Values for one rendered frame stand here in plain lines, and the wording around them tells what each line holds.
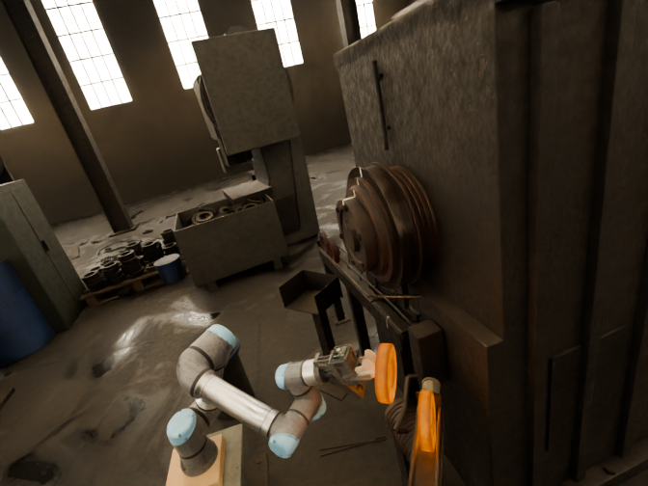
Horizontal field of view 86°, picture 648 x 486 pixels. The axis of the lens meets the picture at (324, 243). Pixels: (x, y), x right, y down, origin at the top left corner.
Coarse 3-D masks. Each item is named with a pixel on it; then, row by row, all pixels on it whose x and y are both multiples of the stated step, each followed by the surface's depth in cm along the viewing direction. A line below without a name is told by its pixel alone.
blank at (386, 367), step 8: (384, 344) 96; (392, 344) 98; (384, 352) 92; (392, 352) 97; (376, 360) 91; (384, 360) 91; (392, 360) 97; (376, 368) 90; (384, 368) 89; (392, 368) 99; (376, 376) 89; (384, 376) 89; (392, 376) 98; (376, 384) 89; (384, 384) 88; (392, 384) 96; (376, 392) 90; (384, 392) 89; (392, 392) 95; (384, 400) 90; (392, 400) 95
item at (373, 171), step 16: (352, 176) 131; (368, 176) 115; (384, 176) 114; (384, 192) 109; (400, 192) 110; (400, 208) 108; (400, 224) 108; (400, 240) 107; (416, 240) 110; (400, 256) 110; (416, 256) 112; (400, 272) 114; (416, 272) 118
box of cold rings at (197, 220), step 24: (192, 216) 405; (216, 216) 420; (240, 216) 350; (264, 216) 358; (192, 240) 341; (216, 240) 349; (240, 240) 357; (264, 240) 366; (192, 264) 348; (216, 264) 356; (240, 264) 365; (216, 288) 365
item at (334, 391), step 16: (304, 272) 202; (288, 288) 194; (304, 288) 204; (320, 288) 199; (336, 288) 185; (288, 304) 195; (304, 304) 191; (320, 304) 176; (320, 320) 190; (320, 336) 196
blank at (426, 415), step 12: (420, 396) 97; (432, 396) 101; (420, 408) 94; (432, 408) 101; (420, 420) 93; (432, 420) 101; (420, 432) 92; (432, 432) 95; (420, 444) 93; (432, 444) 93
